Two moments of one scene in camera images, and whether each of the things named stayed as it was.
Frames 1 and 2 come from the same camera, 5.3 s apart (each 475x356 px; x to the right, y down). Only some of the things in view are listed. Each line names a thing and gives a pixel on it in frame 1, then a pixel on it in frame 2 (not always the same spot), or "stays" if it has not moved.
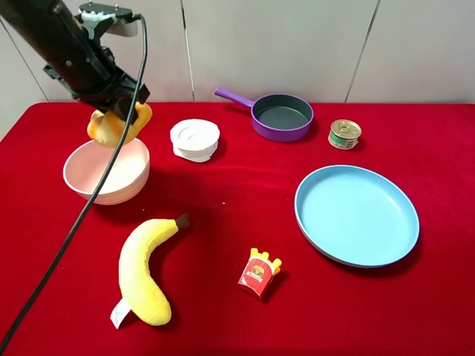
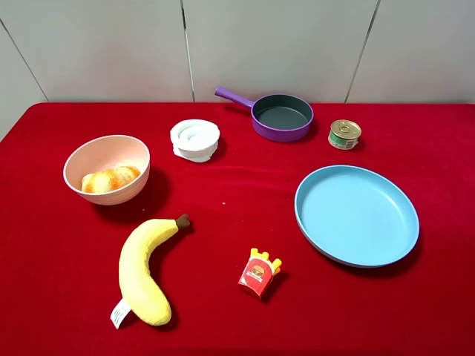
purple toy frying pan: x=275 y=117 stays
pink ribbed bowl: x=86 y=167 stays
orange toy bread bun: x=107 y=127 to x=108 y=179
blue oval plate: x=358 y=216 stays
